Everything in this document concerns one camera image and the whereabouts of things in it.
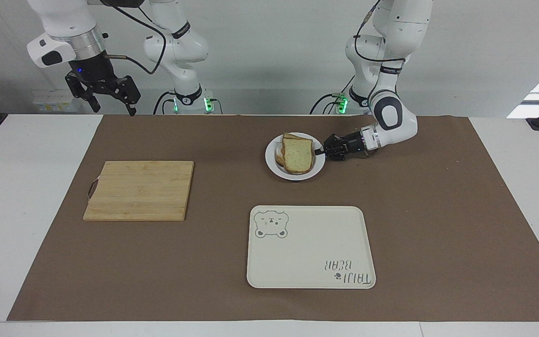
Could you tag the wooden cutting board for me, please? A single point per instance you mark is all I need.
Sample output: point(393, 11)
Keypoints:
point(138, 189)

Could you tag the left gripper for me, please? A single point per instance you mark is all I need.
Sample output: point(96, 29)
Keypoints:
point(353, 143)

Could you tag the bread slice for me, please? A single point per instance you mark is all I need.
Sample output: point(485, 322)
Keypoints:
point(279, 157)
point(297, 157)

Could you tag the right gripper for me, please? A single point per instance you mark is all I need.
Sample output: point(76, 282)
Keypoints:
point(91, 68)

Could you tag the white round plate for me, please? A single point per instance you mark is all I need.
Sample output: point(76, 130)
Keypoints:
point(272, 161)

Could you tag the cream tray with bear print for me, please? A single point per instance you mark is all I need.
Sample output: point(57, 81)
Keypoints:
point(307, 248)

